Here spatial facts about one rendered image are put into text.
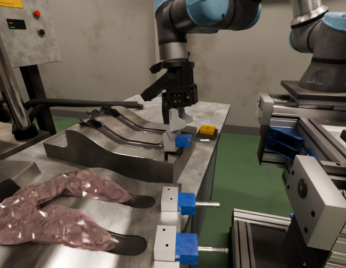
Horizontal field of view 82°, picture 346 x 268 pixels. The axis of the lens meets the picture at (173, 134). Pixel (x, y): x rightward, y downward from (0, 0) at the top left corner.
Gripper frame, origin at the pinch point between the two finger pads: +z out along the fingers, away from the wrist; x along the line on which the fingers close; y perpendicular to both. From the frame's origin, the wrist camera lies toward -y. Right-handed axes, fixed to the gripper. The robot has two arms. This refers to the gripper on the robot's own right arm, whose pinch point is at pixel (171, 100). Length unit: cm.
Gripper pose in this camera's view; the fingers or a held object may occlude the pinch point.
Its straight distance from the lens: 87.6
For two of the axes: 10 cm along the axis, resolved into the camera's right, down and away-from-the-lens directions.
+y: 9.4, 1.5, -3.2
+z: 0.0, 9.0, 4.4
